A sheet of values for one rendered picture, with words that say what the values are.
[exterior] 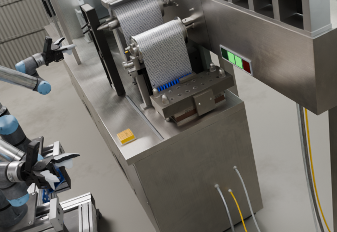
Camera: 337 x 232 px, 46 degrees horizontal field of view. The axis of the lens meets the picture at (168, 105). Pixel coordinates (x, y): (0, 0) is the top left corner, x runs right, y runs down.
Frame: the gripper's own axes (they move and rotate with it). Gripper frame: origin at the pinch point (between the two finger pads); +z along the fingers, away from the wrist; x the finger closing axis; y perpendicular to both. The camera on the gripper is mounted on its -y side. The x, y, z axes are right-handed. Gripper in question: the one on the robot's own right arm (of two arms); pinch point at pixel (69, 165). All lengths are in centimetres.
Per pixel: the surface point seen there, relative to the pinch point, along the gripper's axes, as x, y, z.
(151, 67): -79, -2, 6
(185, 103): -70, 14, 22
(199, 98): -72, 14, 29
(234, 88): -127, 35, 37
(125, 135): -58, 23, -8
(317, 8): -31, -33, 83
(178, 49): -89, -7, 19
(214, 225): -73, 96, 22
